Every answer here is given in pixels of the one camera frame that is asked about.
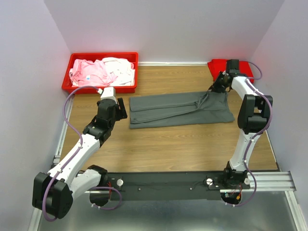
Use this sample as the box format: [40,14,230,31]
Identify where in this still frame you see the dark grey t shirt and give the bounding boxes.
[129,91,234,129]

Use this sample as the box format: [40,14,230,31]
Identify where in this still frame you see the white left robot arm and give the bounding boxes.
[32,98,128,222]

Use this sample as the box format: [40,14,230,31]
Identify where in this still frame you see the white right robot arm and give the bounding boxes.
[209,59,273,189]

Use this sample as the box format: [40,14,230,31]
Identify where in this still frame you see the folded red t shirt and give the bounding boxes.
[207,59,254,84]

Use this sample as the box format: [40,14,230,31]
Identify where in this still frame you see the white t shirt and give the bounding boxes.
[102,57,135,87]

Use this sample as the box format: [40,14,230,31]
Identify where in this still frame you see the pink t shirt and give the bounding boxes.
[69,59,116,87]

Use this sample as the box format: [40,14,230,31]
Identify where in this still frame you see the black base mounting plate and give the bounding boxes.
[79,170,251,202]

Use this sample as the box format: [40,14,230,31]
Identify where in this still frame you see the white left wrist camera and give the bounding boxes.
[97,87,116,101]

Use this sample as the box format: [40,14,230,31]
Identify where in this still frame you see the aluminium frame rail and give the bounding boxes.
[29,97,306,231]

